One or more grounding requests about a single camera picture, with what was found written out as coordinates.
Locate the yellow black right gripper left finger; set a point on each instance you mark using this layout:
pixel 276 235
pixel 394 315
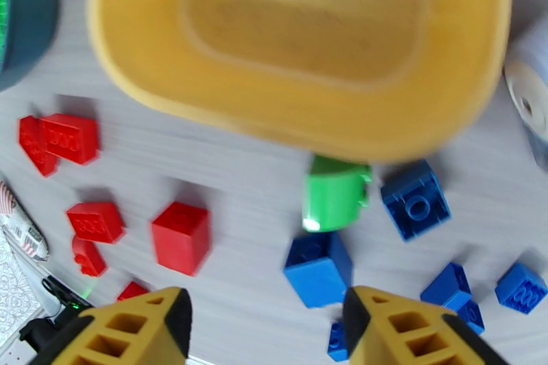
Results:
pixel 154 334

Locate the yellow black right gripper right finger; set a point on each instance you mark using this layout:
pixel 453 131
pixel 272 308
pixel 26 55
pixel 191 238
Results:
pixel 381 334

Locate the red lego brick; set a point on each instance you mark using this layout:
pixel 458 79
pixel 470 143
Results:
pixel 87 259
pixel 182 237
pixel 132 291
pixel 32 150
pixel 70 139
pixel 96 222

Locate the dark blue lego brick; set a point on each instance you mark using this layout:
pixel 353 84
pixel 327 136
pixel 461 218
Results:
pixel 415 205

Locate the wide blue lego brick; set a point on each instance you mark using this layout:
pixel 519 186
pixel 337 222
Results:
pixel 520 289

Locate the wide green lego brick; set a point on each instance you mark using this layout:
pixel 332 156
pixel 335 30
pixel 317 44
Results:
pixel 3 17

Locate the flag print snack packet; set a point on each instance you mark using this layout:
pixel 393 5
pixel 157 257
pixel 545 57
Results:
pixel 21 227

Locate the white label roll dispenser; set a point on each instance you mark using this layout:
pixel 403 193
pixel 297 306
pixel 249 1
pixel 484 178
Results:
pixel 528 94

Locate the yellow plastic container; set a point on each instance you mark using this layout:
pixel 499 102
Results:
pixel 299 34

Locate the dark teal plastic container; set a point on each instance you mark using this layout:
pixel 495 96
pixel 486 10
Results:
pixel 34 13

